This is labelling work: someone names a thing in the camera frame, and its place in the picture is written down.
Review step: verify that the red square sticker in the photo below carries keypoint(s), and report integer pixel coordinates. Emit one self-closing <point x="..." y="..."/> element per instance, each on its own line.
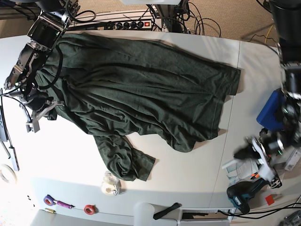
<point x="269" y="200"/>

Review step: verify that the dark green t-shirt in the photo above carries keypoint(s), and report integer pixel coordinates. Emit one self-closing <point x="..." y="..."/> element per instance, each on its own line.
<point x="114" y="87"/>

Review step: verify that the grey usb hub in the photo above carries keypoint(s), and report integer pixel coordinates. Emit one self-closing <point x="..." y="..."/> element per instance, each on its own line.
<point x="14" y="159"/>

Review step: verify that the white masking tape roll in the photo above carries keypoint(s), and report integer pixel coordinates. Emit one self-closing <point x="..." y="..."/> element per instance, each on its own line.
<point x="7" y="174"/>

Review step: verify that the grey remote panel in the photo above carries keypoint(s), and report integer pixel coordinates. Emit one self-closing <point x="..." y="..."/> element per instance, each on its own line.
<point x="3" y="133"/>

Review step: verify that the purple pen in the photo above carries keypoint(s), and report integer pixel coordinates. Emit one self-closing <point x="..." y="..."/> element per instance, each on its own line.
<point x="64" y="204"/>

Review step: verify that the red tape roll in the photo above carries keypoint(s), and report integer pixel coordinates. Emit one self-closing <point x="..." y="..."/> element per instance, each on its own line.
<point x="90" y="209"/>

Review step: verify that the blue box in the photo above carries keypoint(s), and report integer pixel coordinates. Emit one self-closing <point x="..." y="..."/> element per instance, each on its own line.
<point x="271" y="116"/>

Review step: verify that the black power strip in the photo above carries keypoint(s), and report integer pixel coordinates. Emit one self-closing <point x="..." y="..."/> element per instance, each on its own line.
<point x="140" y="25"/>

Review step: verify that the white paper booklet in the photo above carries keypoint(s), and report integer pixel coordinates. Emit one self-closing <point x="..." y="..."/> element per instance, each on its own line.
<point x="240" y="170"/>

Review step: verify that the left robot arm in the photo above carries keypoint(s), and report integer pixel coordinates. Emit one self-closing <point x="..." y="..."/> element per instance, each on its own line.
<point x="287" y="19"/>

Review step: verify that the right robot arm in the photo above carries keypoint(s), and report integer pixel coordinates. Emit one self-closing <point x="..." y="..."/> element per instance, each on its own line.
<point x="53" y="21"/>

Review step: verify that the teal cordless drill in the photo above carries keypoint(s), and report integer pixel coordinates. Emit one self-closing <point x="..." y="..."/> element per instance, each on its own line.
<point x="242" y="192"/>

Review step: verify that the white plastic tube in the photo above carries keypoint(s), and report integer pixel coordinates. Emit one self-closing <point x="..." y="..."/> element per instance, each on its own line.
<point x="143" y="214"/>

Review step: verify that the purple tape roll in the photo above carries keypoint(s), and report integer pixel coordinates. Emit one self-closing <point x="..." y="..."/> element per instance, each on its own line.
<point x="48" y="200"/>

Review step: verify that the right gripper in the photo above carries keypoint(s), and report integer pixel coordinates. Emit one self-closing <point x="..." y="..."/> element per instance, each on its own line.
<point x="42" y="105"/>

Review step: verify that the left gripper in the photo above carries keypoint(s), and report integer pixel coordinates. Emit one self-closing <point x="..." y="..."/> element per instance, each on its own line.
<point x="268" y="145"/>

